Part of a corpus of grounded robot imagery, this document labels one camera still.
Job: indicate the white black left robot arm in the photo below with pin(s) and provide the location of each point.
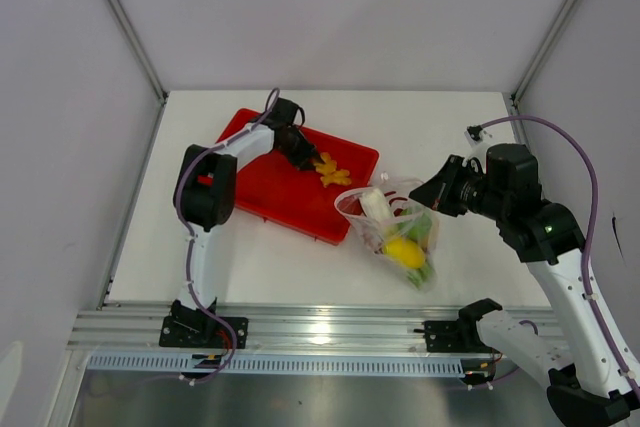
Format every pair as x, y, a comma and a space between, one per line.
205, 193

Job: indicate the clear zip top bag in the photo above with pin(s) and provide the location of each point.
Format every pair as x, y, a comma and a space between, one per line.
348, 206

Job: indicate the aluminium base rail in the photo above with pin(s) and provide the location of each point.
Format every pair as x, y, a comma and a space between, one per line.
273, 329

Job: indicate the green white leek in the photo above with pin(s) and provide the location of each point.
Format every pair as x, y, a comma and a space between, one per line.
385, 215

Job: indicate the left aluminium frame post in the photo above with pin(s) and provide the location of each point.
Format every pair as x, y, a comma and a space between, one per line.
133, 42

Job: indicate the aluminium frame post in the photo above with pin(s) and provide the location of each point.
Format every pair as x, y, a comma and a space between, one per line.
133, 42
553, 33

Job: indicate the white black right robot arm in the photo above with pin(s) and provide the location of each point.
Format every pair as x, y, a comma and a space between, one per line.
590, 384

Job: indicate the red plastic tray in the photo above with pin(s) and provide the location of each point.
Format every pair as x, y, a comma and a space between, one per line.
272, 189

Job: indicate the green custard apple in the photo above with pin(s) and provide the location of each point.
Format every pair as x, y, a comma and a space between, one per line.
419, 228

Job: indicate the yellow ginger root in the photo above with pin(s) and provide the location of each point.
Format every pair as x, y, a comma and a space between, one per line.
329, 172

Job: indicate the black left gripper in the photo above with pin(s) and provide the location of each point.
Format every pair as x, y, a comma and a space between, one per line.
302, 162

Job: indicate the right aluminium frame post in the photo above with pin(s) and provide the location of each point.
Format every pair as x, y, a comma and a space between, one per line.
553, 33

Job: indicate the white slotted cable duct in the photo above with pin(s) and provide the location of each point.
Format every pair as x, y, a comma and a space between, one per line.
279, 364

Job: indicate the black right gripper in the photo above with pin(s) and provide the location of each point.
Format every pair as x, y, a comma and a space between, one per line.
438, 192

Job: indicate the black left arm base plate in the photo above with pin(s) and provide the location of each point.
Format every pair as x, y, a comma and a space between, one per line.
205, 333

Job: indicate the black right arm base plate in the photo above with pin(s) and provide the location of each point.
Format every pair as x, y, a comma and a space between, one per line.
451, 337

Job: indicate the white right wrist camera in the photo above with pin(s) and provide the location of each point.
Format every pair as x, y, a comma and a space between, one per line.
479, 140

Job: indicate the yellow lemon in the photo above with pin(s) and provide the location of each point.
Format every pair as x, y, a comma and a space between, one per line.
405, 252

